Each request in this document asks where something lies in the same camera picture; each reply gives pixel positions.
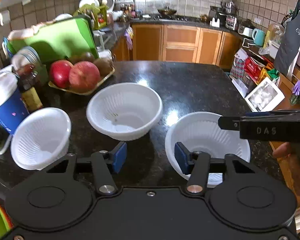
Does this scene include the teal mug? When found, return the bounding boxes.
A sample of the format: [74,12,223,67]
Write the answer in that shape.
[252,28,266,47]

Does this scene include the black apron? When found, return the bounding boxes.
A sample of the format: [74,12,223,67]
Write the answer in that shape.
[274,0,300,77]

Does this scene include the wok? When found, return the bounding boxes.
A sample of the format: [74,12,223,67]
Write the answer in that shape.
[157,7,177,16]

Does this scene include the person's right hand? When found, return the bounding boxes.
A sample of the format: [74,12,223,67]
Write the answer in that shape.
[272,140,300,197]

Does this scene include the blue paper cup white lid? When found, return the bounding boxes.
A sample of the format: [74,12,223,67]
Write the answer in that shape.
[0,71,30,135]

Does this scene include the white kettle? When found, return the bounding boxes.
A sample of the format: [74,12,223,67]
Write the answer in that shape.
[237,25,255,37]

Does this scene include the stainless steel pot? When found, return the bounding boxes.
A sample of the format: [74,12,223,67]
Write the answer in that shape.
[221,1,238,14]

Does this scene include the beige fruit tray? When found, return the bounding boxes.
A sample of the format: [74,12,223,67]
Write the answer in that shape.
[48,67,115,96]

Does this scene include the beige cloth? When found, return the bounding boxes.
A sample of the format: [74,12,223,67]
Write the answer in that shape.
[8,24,55,40]

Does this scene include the red package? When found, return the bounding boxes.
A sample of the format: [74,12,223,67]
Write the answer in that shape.
[244,56,265,84]

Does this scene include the gas stove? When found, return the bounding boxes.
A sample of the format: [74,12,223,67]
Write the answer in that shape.
[157,15,200,22]

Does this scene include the spice rack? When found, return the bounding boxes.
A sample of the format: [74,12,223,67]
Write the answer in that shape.
[114,0,135,15]

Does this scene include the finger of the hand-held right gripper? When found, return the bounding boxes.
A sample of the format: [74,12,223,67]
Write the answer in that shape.
[218,111,274,132]

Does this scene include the white plastic bowl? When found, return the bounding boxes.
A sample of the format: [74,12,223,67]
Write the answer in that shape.
[86,82,163,141]
[10,107,72,171]
[164,112,251,188]

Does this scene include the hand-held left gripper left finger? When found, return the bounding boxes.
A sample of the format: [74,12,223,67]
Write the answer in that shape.
[45,141,127,195]

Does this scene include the patterned gift bag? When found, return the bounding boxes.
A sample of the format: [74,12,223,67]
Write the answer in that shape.
[229,47,249,79]

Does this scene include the black coffee machine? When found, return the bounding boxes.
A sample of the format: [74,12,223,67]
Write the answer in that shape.
[209,6,228,28]

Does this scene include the plastic oil bottle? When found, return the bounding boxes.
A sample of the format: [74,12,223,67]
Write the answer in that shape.
[263,23,285,52]

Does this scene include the white box with window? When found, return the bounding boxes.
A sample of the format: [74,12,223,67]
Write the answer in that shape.
[244,77,285,112]

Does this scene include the white dish on rack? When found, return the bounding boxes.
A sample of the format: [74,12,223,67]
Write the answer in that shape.
[79,0,100,10]

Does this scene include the wooden base cabinets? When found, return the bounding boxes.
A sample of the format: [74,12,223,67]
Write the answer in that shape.
[131,24,242,69]

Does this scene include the green packet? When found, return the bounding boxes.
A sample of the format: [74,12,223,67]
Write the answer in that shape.
[261,67,280,82]

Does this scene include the brown kiwi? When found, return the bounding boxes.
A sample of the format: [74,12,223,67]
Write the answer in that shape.
[93,57,113,77]
[69,52,95,64]

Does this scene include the white wall socket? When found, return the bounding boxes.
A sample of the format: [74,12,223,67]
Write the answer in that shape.
[0,10,10,27]

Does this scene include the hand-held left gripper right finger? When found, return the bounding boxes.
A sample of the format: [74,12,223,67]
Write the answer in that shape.
[174,142,255,195]

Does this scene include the green cutting board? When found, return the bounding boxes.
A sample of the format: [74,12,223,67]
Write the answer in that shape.
[7,16,100,63]

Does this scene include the clear plastic container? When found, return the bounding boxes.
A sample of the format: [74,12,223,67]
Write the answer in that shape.
[225,14,238,30]

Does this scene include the dark sauce jar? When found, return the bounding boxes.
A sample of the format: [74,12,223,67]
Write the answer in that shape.
[16,64,44,112]

